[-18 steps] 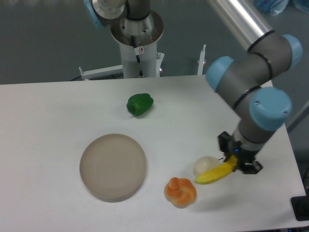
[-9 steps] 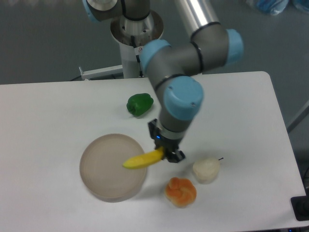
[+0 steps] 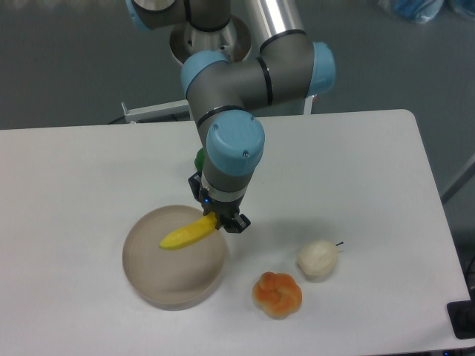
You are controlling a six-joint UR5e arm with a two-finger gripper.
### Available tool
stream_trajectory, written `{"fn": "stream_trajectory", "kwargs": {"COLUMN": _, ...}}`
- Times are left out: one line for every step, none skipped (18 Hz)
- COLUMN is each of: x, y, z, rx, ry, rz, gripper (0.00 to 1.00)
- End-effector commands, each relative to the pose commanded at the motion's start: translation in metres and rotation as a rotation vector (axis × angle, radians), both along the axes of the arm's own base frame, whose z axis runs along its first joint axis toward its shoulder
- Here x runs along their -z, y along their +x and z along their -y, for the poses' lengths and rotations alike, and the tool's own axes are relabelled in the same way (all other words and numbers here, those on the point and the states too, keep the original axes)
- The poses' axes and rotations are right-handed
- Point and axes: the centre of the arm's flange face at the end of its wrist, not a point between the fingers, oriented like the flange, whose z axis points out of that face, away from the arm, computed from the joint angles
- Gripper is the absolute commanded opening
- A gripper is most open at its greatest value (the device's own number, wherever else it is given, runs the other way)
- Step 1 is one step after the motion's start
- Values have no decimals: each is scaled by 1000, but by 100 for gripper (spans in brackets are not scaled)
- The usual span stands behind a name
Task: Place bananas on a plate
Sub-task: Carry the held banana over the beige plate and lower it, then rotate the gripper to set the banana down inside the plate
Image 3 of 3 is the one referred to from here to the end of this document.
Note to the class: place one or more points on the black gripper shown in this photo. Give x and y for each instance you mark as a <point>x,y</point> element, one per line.
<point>227,213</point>

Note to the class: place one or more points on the yellow toy banana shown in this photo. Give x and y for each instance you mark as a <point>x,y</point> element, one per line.
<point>190,234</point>

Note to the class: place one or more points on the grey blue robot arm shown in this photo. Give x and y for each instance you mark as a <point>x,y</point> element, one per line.
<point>222,94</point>

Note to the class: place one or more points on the beige round plate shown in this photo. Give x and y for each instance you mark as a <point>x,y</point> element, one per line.
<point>177,279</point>

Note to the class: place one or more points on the green toy bell pepper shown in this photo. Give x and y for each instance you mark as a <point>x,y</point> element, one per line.
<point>199,160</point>

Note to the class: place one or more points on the orange knotted toy bread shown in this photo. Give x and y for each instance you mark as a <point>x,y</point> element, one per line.
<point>277,294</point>

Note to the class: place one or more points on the white toy pear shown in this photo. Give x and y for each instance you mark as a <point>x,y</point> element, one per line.
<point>318,259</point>

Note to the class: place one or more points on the black device at edge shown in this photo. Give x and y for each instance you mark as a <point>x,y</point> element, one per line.
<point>461,314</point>

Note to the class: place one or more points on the blue plastic bag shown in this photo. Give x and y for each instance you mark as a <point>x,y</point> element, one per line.
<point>413,11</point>

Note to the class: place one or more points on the white metal bracket left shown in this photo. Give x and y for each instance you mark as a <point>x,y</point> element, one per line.
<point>169,111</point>

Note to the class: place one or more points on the white metal bracket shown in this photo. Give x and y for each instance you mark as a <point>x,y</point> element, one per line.
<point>308,104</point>
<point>169,111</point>

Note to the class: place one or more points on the white metal bracket right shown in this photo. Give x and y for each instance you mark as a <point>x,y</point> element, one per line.
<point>308,104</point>

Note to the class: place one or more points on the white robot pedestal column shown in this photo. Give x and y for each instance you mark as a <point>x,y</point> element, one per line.
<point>234,41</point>

